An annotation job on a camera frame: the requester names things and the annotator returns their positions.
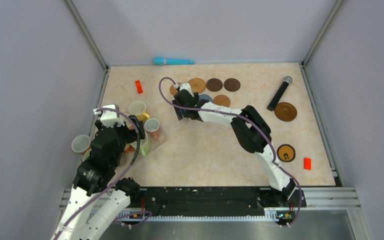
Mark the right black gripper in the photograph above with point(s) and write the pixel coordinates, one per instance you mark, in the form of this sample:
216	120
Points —
177	109

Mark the light green mug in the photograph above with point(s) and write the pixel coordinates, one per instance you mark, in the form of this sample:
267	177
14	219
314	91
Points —
144	147

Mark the woven rattan coaster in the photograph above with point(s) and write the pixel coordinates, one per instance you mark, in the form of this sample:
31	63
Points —
197	85

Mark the black microphone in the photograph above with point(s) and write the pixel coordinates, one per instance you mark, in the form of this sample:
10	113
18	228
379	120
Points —
286	81

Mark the red block near cups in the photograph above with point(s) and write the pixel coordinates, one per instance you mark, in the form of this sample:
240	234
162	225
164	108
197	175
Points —
138	86

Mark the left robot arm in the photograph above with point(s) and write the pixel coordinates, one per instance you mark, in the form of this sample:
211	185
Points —
95	201

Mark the turquoise microphone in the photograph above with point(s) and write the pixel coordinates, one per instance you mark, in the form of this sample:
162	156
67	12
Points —
162	61

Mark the grey silicone coaster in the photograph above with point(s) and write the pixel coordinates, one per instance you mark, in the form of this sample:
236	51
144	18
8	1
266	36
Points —
205	97

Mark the pink printed mug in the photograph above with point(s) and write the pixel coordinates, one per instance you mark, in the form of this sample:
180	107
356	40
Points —
153	127

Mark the pale green mug off table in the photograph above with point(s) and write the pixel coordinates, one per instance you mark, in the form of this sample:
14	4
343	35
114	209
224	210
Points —
86	155

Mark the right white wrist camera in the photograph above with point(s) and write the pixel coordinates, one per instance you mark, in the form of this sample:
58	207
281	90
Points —
184	86

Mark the dark wooden coaster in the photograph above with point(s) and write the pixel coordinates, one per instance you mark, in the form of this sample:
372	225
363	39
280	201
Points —
214	84
232	84

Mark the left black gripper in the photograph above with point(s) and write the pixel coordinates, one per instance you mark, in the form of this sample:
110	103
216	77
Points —
133	135

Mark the brown grooved coaster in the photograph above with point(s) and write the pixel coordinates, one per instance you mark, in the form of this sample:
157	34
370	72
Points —
285	111

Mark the brown paw print coaster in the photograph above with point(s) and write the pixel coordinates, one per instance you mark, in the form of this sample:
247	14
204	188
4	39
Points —
286	153

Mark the light wooden coaster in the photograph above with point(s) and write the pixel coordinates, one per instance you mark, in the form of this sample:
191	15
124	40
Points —
222	100
173	90

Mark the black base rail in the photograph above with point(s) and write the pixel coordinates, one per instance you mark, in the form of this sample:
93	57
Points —
218	204

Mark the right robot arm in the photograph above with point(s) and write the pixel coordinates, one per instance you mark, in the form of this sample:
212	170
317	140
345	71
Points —
252	133

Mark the red block at right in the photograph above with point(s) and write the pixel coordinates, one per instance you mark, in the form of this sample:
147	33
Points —
307	163

